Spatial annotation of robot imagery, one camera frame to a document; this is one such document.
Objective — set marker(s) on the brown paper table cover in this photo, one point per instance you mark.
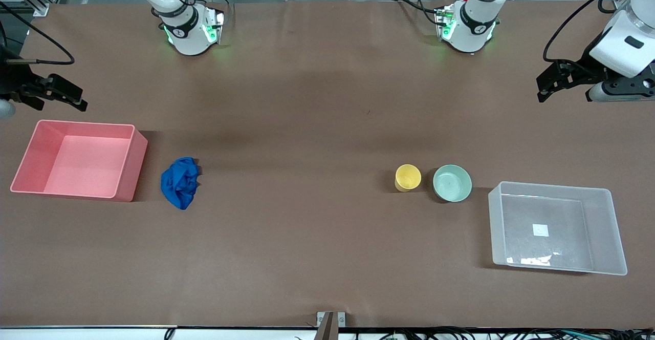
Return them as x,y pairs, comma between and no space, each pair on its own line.
307,125

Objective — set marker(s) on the yellow plastic cup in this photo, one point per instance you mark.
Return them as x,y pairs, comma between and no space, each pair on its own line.
408,177

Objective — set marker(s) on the metal table bracket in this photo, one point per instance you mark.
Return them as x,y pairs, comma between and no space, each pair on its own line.
330,324

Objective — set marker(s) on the blue cloth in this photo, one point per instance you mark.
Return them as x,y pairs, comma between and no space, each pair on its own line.
179,184

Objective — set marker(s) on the pink plastic box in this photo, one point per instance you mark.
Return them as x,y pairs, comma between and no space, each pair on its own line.
82,161

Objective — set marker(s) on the white square label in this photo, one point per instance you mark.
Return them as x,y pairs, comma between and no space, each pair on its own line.
540,230

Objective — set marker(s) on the clear plastic box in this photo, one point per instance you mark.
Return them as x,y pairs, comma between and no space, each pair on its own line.
604,227

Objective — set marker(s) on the green plastic bowl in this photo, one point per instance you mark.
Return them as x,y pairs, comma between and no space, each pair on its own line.
452,184

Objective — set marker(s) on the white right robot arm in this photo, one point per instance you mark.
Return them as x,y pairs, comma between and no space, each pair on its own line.
189,33

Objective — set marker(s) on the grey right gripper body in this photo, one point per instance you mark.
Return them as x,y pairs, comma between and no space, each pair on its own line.
11,82

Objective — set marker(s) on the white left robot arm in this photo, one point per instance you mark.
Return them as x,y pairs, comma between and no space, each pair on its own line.
468,27

